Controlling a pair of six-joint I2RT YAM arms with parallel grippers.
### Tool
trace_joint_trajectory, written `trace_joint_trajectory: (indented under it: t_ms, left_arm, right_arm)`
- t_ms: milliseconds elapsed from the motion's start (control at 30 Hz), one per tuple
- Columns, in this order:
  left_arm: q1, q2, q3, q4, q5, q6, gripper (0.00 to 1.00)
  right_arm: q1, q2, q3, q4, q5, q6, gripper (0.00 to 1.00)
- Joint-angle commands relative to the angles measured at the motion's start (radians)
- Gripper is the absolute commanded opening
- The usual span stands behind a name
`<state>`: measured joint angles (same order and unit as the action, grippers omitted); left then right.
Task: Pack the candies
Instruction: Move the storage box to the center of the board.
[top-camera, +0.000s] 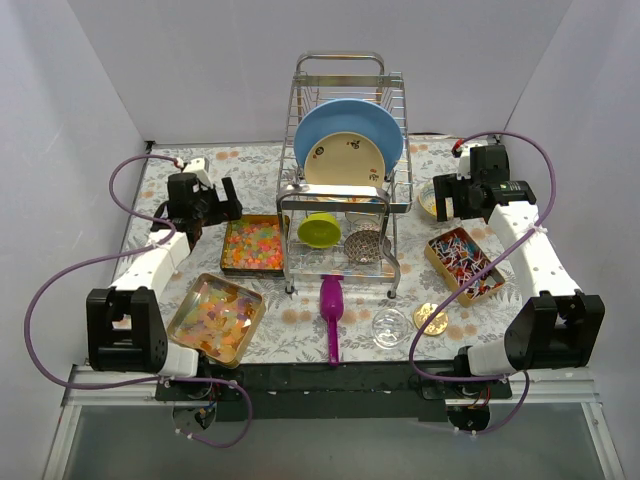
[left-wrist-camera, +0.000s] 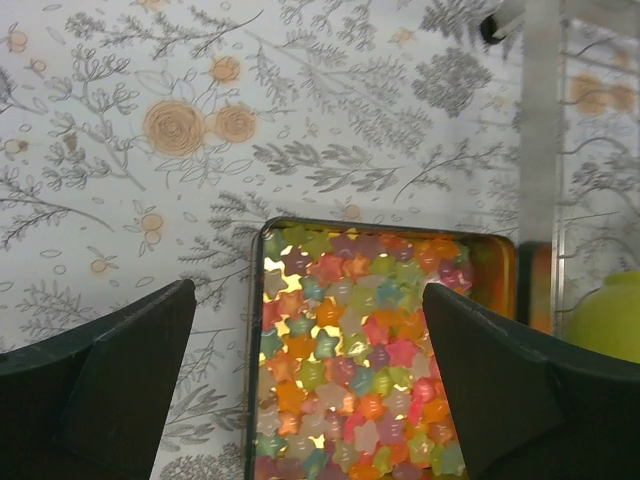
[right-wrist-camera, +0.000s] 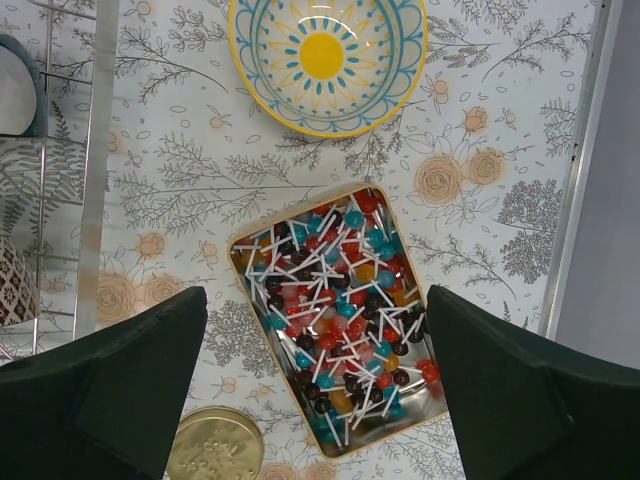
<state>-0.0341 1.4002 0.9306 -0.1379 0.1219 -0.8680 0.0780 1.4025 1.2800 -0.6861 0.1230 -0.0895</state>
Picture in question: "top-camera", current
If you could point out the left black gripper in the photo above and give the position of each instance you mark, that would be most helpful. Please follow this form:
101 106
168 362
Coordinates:
220 201

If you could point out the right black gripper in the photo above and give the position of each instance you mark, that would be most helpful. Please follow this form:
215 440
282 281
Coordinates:
452 195

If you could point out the tin of star candies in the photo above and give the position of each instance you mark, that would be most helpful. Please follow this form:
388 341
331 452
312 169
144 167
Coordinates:
252 247

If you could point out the tin of lollipop candies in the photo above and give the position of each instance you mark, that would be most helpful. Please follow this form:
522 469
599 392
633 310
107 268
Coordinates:
457 258

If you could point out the steel dish rack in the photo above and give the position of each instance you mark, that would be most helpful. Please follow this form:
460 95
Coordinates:
319 77

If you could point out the magenta plastic scoop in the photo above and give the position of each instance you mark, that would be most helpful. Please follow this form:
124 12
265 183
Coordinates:
331 310

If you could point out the clear glass jar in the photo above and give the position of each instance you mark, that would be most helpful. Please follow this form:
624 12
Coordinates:
389 328

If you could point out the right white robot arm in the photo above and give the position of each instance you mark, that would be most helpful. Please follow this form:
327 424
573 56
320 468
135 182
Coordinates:
558 324

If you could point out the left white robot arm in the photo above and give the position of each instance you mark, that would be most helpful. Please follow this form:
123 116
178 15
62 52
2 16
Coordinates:
125 329

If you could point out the tin of popsicle candies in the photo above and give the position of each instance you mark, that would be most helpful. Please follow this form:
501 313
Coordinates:
217 318

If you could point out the yellow teal patterned bowl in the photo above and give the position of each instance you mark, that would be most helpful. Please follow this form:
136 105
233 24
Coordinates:
427 200

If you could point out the teal rimmed bowl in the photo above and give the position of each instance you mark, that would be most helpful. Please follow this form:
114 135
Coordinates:
360 219

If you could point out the lime green bowl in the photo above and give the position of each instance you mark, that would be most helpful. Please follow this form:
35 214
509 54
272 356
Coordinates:
319 230

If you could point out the brown patterned bowl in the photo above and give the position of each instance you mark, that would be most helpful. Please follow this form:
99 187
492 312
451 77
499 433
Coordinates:
363 247

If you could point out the floral table mat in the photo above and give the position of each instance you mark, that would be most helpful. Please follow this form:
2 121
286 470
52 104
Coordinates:
292 330

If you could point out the blue plate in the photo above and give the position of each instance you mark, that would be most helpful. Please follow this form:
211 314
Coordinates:
350 115

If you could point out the cream plate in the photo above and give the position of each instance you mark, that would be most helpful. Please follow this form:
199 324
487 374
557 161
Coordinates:
345 158

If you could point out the gold jar lid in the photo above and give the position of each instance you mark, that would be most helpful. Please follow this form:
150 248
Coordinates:
436 326

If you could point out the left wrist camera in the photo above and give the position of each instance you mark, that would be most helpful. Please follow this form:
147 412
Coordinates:
199 167

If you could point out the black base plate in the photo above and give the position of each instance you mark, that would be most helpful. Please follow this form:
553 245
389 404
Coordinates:
356 390

